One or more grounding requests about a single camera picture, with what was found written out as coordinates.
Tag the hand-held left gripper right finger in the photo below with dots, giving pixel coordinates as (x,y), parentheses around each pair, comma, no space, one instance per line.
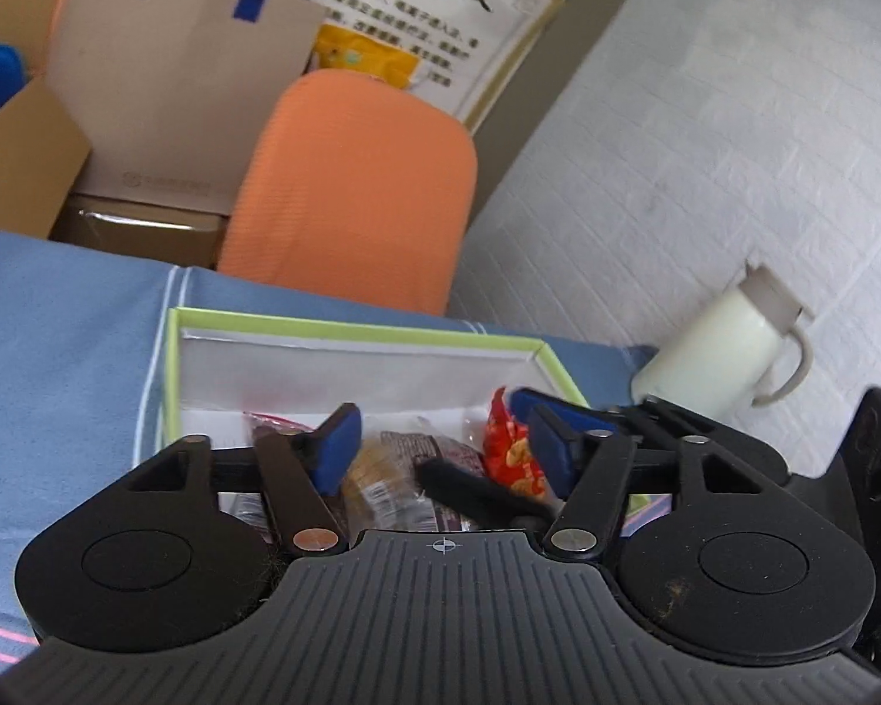
(552,448)

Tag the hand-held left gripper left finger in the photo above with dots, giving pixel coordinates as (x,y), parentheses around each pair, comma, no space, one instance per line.
(336,448)

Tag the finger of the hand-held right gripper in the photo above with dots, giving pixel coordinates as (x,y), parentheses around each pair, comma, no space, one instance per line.
(661,418)
(470,486)

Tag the red snack packet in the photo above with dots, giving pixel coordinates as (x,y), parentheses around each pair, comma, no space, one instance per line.
(510,455)

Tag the light green cardboard box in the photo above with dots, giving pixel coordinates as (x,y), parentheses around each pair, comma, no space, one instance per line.
(301,382)

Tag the purple brown snack packet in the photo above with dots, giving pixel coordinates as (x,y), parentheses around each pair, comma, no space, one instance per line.
(440,448)

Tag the clear cracker packet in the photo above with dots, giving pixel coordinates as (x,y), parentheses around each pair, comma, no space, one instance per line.
(378,485)

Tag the clear red-edged snack packet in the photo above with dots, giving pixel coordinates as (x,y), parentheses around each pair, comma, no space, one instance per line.
(279,422)

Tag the white thermos jug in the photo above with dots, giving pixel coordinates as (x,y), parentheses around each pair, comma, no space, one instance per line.
(705,352)

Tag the orange chair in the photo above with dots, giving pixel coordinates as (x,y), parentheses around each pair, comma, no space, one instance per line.
(352,198)

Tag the blue striped tablecloth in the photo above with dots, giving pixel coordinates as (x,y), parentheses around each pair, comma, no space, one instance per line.
(59,382)

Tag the yellow packet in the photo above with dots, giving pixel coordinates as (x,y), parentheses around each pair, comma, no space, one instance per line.
(367,55)

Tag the open cardboard box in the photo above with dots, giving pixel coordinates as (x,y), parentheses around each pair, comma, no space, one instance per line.
(15,169)

